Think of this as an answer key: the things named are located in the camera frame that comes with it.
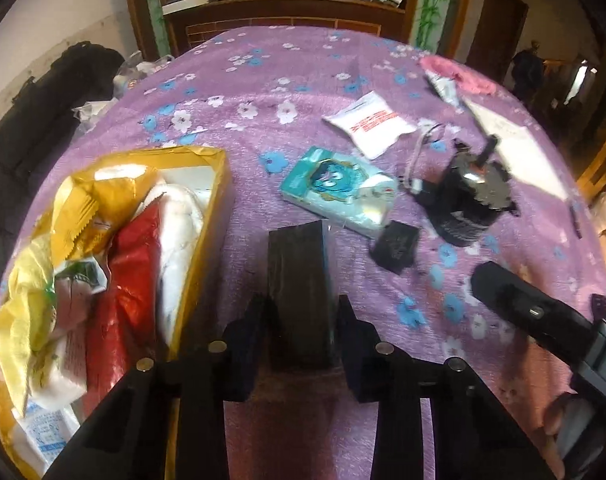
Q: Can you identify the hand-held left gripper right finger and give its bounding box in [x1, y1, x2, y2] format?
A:
[337, 294, 558, 480]

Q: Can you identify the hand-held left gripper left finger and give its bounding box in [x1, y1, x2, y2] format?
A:
[40, 294, 269, 480]

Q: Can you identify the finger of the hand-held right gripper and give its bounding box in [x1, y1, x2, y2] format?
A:
[470, 261, 600, 368]

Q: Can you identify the black box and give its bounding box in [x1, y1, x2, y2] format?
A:
[267, 220, 336, 373]

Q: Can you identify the yellow cardboard box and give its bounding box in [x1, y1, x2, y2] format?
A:
[0, 145, 234, 480]

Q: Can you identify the red foil pouch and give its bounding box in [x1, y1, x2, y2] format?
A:
[83, 205, 164, 421]

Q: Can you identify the green white packet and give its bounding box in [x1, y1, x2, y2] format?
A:
[26, 260, 109, 411]

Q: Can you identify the white blue wipes packet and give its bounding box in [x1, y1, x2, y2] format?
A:
[10, 397, 81, 476]

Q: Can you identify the person's right hand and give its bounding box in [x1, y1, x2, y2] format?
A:
[542, 391, 586, 480]

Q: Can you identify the black pen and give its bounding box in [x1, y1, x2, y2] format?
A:
[568, 200, 584, 238]

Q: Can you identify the small black adapter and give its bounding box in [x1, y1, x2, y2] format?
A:
[370, 220, 420, 276]

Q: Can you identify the black cylindrical motor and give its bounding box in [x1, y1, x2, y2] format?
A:
[400, 122, 521, 248]

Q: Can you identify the white plastic packing bag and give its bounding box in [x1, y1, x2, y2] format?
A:
[96, 165, 206, 351]

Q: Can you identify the white paper sheet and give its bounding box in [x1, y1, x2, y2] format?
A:
[463, 97, 571, 201]

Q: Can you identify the teal tissue pack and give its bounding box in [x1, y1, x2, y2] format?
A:
[279, 146, 399, 238]

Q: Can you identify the white packet with red print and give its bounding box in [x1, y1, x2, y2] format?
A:
[322, 91, 418, 160]

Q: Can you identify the white tag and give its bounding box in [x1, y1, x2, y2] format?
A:
[425, 72, 466, 111]

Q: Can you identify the pink cloth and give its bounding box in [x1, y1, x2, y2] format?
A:
[419, 55, 498, 96]

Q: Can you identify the purple floral tablecloth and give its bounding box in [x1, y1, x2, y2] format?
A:
[0, 25, 606, 480]

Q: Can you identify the crumpled white plastic bag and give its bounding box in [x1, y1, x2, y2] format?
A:
[73, 100, 116, 133]

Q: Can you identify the clear plastic bag with items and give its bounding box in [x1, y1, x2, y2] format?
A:
[114, 52, 174, 96]

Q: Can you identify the black bag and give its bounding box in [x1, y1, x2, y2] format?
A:
[0, 42, 126, 241]

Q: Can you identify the wooden cabinet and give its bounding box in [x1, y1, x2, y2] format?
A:
[120, 0, 478, 58]

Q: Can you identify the white flat box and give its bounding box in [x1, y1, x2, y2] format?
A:
[162, 0, 209, 15]

